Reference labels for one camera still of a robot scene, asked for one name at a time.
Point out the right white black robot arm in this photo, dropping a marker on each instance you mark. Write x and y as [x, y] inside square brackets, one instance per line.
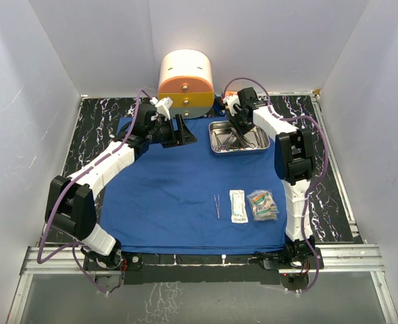
[294, 164]

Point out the long white green pouch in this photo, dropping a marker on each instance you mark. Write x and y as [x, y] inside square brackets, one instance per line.
[237, 207]

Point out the blue surgical cloth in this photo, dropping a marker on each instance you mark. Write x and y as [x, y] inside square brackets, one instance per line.
[164, 202]

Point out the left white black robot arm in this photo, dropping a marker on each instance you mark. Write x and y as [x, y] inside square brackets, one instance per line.
[71, 200]

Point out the steel instrument tray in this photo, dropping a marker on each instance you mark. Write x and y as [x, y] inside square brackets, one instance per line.
[226, 125]

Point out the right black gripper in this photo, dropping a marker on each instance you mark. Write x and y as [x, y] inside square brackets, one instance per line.
[233, 121]

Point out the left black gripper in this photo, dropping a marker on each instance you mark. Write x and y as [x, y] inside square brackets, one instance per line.
[186, 137]

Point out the blue black clip tool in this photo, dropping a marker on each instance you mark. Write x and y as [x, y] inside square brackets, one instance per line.
[218, 106]

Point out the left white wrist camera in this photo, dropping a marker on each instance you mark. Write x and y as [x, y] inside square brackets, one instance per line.
[163, 106]

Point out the metal instruments in tray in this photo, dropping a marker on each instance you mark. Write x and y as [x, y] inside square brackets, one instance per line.
[230, 141]

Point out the round three-drawer storage box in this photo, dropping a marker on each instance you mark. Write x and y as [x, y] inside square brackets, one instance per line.
[186, 77]

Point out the small orange spiral notebook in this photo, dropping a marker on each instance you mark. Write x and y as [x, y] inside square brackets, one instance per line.
[228, 94]

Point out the green clear supply packet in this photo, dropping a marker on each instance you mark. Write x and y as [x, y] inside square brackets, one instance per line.
[259, 205]

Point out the white blue supply packet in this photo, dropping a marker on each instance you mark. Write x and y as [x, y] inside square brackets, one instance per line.
[274, 209]

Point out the aluminium frame rail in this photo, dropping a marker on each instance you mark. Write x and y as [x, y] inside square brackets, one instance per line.
[172, 268]

